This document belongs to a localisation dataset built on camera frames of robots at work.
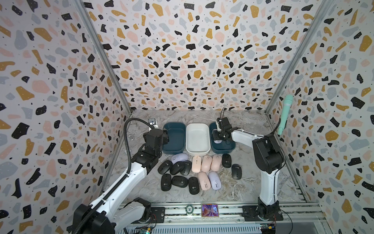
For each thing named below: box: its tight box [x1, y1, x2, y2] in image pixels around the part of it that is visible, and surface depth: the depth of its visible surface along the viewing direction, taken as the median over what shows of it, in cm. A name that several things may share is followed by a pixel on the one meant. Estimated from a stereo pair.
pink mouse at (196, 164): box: [191, 155, 202, 174], surface depth 92 cm
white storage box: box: [185, 122, 211, 156], surface depth 106 cm
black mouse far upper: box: [222, 153, 232, 169], surface depth 94 cm
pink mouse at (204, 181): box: [197, 171, 211, 191], surface depth 84 cm
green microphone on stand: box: [277, 94, 294, 136], surface depth 81 cm
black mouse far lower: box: [231, 163, 243, 180], surface depth 89 cm
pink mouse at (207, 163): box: [201, 155, 213, 173], surface depth 92 cm
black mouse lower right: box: [187, 176, 200, 195], surface depth 83 cm
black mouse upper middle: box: [169, 161, 185, 176], surface depth 89 cm
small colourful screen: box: [201, 203, 220, 217], surface depth 76 cm
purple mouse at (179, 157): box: [171, 153, 189, 165], surface depth 94 cm
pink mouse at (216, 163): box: [210, 154, 223, 173], surface depth 92 cm
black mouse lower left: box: [160, 173, 172, 192], surface depth 84 cm
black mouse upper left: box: [157, 159, 173, 175], surface depth 89 cm
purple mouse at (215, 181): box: [208, 171, 222, 191], surface depth 85 cm
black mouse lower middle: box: [171, 175, 189, 189], surface depth 85 cm
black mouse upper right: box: [180, 159, 193, 176], surface depth 89 cm
